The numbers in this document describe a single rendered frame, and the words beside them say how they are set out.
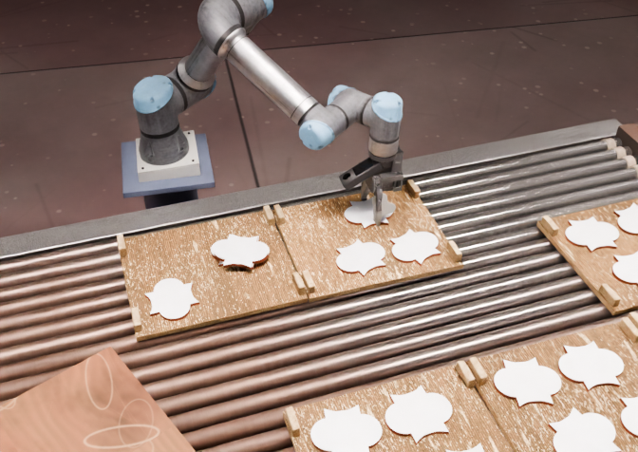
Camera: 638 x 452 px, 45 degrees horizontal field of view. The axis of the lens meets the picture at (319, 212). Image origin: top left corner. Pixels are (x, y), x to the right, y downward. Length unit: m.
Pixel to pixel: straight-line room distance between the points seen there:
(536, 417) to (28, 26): 4.43
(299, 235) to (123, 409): 0.71
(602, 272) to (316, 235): 0.73
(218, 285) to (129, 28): 3.52
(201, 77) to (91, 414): 1.09
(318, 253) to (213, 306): 0.31
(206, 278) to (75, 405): 0.50
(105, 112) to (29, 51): 0.91
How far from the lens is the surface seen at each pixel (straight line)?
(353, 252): 1.96
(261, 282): 1.90
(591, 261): 2.08
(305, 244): 1.99
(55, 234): 2.16
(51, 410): 1.60
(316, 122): 1.84
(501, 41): 5.15
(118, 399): 1.58
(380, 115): 1.88
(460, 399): 1.70
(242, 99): 4.39
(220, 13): 1.95
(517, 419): 1.69
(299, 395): 1.70
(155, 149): 2.33
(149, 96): 2.25
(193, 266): 1.96
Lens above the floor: 2.27
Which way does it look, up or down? 40 degrees down
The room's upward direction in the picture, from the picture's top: 1 degrees clockwise
